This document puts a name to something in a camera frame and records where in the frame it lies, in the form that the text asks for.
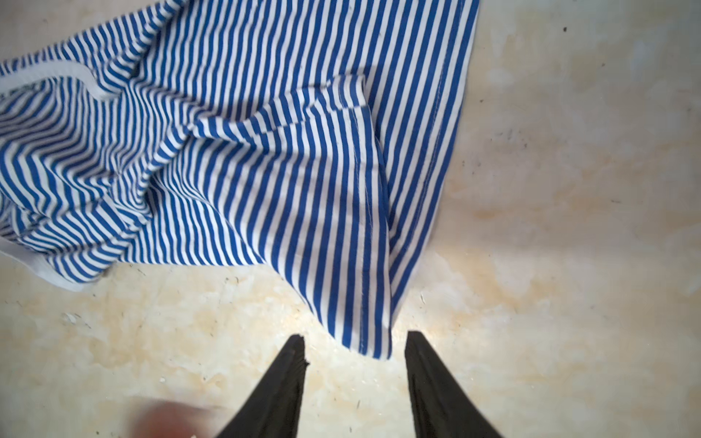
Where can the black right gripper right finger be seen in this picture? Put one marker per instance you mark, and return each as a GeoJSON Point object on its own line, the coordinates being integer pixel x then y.
{"type": "Point", "coordinates": [439, 405]}

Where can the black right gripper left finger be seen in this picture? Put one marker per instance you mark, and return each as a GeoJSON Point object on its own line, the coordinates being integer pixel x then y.
{"type": "Point", "coordinates": [273, 408]}

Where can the blue white striped tank top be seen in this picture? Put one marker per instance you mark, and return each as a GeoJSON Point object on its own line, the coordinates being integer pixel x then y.
{"type": "Point", "coordinates": [312, 137]}

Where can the pink ribbed tank top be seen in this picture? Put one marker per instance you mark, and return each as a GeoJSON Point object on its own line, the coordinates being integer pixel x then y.
{"type": "Point", "coordinates": [172, 420]}

